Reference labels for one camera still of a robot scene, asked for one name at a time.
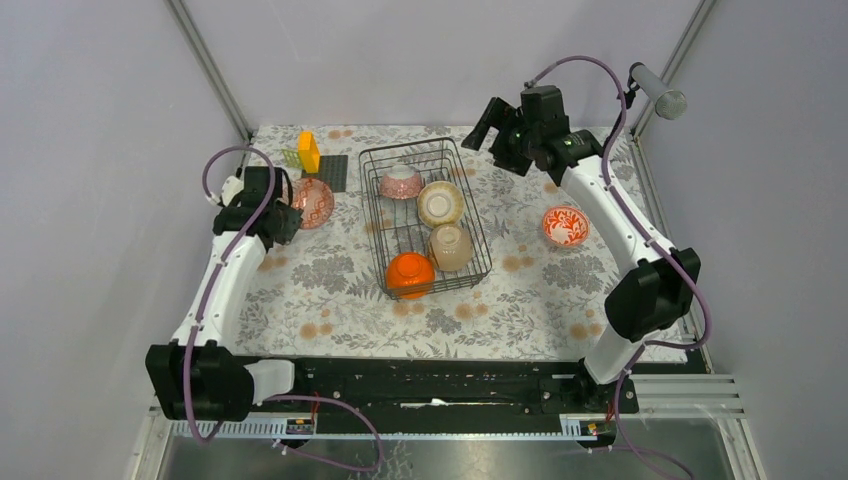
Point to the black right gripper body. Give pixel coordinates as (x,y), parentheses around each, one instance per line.
(513,145)

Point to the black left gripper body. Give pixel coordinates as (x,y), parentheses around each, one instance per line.
(291,220)

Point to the blue zigzag orange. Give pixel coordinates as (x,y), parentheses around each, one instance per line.
(316,201)

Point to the white bowl red floral pattern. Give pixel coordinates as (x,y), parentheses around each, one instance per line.
(566,226)

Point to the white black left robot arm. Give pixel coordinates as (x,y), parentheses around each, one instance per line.
(218,311)

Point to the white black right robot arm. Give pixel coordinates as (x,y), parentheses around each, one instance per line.
(656,279)

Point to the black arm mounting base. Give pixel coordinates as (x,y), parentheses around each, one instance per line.
(407,397)

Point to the green yellow grid plate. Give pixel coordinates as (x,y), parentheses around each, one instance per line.
(291,159)

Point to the orange plastic block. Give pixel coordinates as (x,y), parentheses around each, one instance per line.
(308,152)

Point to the beige speckled bowl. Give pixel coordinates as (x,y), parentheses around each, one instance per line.
(440,202)

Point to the pink patterned bowl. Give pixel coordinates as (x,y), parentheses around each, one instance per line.
(401,182)

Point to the floral patterned table mat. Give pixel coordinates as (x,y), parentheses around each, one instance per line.
(319,295)

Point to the silver microphone on black stand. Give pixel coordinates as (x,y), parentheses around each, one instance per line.
(668,103)

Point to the orange glossy bowl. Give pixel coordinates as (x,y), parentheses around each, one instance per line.
(410,275)

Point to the beige bowl with leaf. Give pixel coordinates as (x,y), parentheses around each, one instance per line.
(450,247)

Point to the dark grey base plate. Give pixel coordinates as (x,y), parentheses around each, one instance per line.
(333,171)

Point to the black wire dish rack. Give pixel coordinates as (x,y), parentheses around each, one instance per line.
(397,227)

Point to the aluminium frame rail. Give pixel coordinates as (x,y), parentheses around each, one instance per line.
(187,26)

